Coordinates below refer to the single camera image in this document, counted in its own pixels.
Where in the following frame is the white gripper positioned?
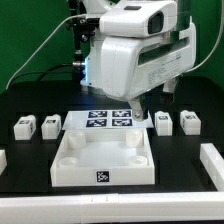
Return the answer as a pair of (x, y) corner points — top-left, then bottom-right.
(101, 23), (196, 121)

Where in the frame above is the white square tabletop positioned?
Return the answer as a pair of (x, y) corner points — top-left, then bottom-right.
(50, 128), (155, 187)

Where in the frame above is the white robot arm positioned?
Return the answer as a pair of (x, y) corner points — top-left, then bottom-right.
(81, 0), (196, 121)

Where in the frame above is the white sheet with fiducial tags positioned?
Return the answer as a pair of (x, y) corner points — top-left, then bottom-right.
(63, 109), (153, 130)

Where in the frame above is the white left obstacle block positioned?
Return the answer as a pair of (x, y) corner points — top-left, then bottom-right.
(0, 150), (7, 175)

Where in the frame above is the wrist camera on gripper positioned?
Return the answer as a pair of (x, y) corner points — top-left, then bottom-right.
(99, 0), (178, 38)

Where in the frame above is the white right obstacle rail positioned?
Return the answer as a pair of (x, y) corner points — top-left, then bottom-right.
(200, 143), (224, 192)

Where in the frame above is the white obstacle rail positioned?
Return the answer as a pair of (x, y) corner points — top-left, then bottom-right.
(200, 143), (224, 192)
(0, 192), (224, 224)

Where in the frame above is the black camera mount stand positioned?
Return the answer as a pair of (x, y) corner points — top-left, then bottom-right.
(66, 0), (99, 81)

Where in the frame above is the white front obstacle rail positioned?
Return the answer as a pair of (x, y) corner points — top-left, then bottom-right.
(0, 192), (224, 224)

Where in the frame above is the black cable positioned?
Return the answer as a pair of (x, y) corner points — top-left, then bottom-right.
(6, 63), (75, 90)

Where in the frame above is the white cable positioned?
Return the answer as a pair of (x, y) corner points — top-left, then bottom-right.
(5, 13), (87, 90)

